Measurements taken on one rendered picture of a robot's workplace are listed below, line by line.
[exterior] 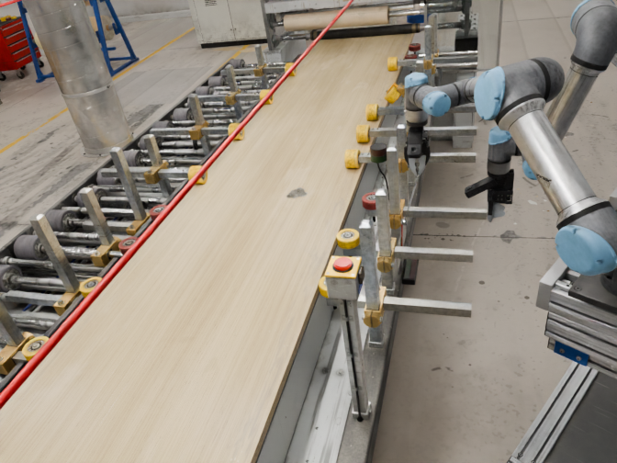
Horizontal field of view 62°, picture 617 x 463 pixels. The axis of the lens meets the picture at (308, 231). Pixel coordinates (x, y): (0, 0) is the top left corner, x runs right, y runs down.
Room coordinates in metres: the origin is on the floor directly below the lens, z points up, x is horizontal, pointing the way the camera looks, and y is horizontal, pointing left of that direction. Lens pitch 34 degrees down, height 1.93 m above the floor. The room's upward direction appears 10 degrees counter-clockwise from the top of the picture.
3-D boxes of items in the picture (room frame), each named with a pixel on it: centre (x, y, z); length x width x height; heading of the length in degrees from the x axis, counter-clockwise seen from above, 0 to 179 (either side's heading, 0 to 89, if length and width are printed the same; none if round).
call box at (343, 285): (0.89, -0.06, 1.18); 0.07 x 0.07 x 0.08; 69
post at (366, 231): (1.13, -0.16, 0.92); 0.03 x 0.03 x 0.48; 69
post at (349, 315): (0.89, -0.06, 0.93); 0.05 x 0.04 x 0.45; 159
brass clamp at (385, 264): (1.39, -0.25, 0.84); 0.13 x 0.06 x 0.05; 159
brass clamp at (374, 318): (1.16, -0.16, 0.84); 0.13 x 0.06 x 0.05; 159
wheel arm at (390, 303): (1.15, -0.23, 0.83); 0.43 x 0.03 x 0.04; 69
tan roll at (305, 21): (4.00, -0.66, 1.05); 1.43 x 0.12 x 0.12; 69
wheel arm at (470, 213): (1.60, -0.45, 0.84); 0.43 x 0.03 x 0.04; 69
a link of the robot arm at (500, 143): (1.51, -0.68, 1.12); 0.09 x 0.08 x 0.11; 69
